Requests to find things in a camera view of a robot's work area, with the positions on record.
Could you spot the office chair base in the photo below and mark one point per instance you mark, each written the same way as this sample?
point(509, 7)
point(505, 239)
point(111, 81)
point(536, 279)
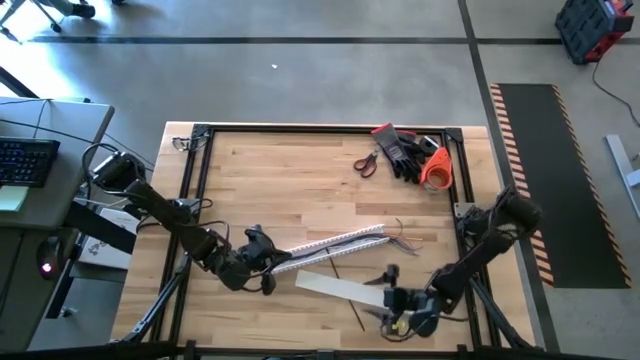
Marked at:
point(47, 15)

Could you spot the black tape roll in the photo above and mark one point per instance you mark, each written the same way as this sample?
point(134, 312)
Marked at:
point(429, 145)

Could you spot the grey desk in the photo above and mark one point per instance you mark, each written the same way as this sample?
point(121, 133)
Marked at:
point(75, 130)

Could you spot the white duct cover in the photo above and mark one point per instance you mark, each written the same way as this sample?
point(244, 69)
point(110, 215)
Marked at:
point(340, 288)

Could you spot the black keyboard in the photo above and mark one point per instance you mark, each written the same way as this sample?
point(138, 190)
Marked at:
point(27, 162)

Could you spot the grey metal bar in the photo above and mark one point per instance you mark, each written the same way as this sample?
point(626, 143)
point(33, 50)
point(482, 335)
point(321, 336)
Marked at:
point(622, 170)

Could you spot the red and black toolbox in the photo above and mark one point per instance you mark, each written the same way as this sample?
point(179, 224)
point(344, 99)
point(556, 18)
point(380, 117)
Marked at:
point(590, 27)

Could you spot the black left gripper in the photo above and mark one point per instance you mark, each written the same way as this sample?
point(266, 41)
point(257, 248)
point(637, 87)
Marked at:
point(240, 267)

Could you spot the black zip tie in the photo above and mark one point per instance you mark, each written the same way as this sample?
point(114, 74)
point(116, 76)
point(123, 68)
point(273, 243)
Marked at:
point(350, 300)

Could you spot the black glove with grey cuff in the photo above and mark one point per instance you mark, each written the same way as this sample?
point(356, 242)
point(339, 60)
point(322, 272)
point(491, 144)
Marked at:
point(392, 147)

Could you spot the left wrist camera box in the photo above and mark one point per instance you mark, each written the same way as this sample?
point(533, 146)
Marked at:
point(257, 237)

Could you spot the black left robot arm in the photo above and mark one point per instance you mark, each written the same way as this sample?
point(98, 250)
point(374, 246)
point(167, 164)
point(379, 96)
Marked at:
point(160, 207)

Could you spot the black mat with hazard stripes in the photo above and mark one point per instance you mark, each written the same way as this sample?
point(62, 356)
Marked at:
point(555, 185)

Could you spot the green note pad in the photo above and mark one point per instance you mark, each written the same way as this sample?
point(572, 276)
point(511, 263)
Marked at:
point(12, 197)

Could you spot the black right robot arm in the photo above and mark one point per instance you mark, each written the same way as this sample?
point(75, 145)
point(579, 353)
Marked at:
point(480, 250)

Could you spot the clear safety glasses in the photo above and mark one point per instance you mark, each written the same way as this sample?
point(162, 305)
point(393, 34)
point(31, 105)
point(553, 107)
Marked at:
point(185, 144)

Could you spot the white cardboard box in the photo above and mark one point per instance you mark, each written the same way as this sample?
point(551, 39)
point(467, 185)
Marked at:
point(107, 250)

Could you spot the black aluminium table frame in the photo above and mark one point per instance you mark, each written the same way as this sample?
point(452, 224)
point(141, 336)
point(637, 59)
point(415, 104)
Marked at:
point(204, 165)

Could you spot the black computer mouse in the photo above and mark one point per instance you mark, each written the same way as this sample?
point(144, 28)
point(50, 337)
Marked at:
point(49, 257)

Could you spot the red and black scissors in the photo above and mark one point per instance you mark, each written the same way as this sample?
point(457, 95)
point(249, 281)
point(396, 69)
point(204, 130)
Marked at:
point(366, 165)

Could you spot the person's foot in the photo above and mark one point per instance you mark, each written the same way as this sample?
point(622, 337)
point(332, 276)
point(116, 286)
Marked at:
point(80, 9)

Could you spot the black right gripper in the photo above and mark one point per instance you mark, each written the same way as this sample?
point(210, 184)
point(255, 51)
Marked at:
point(415, 312)

